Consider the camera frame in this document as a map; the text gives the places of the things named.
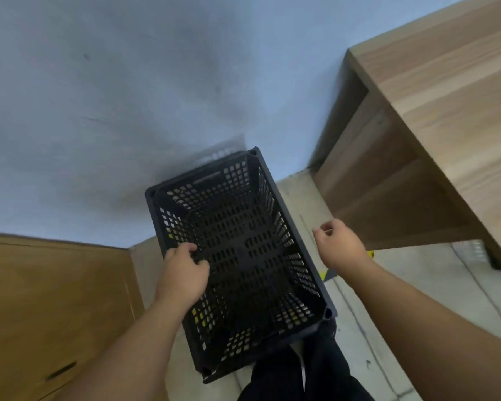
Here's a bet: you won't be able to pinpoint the person's right hand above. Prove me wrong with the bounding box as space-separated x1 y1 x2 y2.
312 219 371 284

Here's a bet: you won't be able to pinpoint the person's left hand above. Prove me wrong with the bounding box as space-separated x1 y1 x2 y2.
154 242 210 314

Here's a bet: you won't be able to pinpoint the black perforated plastic crate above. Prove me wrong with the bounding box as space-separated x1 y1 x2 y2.
145 147 338 385

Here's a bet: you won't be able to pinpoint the person's right forearm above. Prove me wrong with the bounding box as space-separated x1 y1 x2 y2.
333 263 501 401

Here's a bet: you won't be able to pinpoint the person's left forearm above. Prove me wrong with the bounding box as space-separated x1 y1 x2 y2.
60 297 193 401

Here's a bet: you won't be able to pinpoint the person's black trousers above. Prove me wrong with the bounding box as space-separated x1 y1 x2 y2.
238 318 375 401

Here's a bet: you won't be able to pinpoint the brown wooden cabinet door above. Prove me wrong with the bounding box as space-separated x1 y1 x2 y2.
0 231 146 401

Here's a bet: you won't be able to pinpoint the light wooden table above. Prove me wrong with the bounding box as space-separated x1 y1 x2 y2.
308 0 501 284

